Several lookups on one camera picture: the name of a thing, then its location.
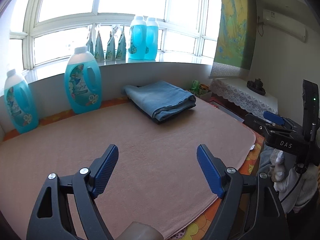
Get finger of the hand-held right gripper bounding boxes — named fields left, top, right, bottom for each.
left=263, top=111, right=297, bottom=133
left=244, top=114, right=272, bottom=140

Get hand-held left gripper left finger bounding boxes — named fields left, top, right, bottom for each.
left=26, top=144, right=119, bottom=240

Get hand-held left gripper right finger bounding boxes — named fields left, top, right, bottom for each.
left=196, top=144, right=290, bottom=240

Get blue denim pants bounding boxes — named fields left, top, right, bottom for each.
left=122, top=81, right=197, bottom=122

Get dark folded pants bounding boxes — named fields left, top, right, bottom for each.
left=131, top=102, right=197, bottom=125

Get person's right hand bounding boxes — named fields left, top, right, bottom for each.
left=271, top=152, right=320, bottom=213

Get pile of grey clothes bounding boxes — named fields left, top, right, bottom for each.
left=259, top=144, right=278, bottom=178

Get white lace cloth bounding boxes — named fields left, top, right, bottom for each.
left=210, top=77, right=278, bottom=117

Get dark ship model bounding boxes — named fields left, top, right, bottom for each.
left=246, top=78, right=266, bottom=96

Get pink mat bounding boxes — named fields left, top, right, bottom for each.
left=0, top=99, right=257, bottom=240

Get white air conditioner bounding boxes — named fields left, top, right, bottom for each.
left=262, top=9, right=307, bottom=43

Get yellow scroll painting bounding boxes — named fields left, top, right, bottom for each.
left=209, top=0, right=257, bottom=79

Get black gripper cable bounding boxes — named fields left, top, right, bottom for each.
left=280, top=162, right=308, bottom=203

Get black wall cord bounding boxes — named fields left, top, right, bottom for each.
left=257, top=16, right=265, bottom=38

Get white window frame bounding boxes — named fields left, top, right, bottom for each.
left=10, top=0, right=222, bottom=72

